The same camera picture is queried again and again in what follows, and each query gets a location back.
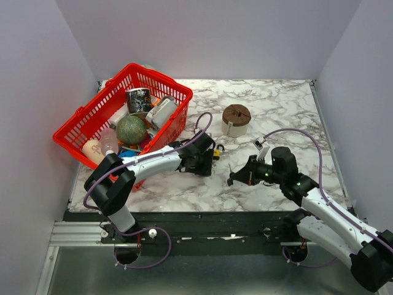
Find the silver grey can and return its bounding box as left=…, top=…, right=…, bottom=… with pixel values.
left=146, top=95, right=178, bottom=129

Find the black headed key bunch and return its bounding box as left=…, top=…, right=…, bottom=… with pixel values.
left=227, top=164, right=234, bottom=186

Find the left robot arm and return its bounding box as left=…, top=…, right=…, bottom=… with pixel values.
left=84, top=131, right=215, bottom=243

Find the brown wrapped paper roll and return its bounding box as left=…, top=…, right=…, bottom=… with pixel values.
left=222, top=104, right=252, bottom=138

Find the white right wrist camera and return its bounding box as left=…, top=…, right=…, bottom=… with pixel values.
left=254, top=140, right=270, bottom=160

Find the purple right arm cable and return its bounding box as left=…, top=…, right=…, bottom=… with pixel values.
left=262, top=128, right=393, bottom=269

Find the green glitter ball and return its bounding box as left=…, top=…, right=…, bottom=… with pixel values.
left=115, top=115, right=147, bottom=145

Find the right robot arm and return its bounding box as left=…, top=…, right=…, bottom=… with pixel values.
left=227, top=147, right=392, bottom=292

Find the red plastic basket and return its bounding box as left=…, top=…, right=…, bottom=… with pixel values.
left=52, top=63, right=194, bottom=193

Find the yellow Opel padlock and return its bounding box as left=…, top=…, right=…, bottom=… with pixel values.
left=213, top=144, right=225, bottom=160

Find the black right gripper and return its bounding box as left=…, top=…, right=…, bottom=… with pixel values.
left=232, top=154, right=284, bottom=185

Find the clear plastic bottle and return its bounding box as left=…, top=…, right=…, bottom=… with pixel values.
left=99, top=128, right=119, bottom=155

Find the dark printed can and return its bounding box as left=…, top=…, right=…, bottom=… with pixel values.
left=125, top=87, right=152, bottom=114

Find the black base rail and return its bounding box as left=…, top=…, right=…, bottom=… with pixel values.
left=100, top=211, right=313, bottom=261

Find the white small box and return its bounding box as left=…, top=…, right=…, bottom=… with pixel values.
left=109, top=103, right=129, bottom=125

